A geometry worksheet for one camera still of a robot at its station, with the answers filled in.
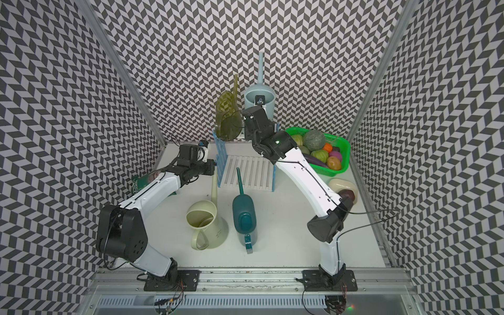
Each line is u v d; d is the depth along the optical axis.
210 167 0.79
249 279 0.75
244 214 0.74
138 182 0.94
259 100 0.58
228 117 0.72
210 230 0.76
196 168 0.73
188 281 0.73
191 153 0.69
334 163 0.98
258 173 1.01
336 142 1.08
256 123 0.50
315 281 0.73
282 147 0.48
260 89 0.68
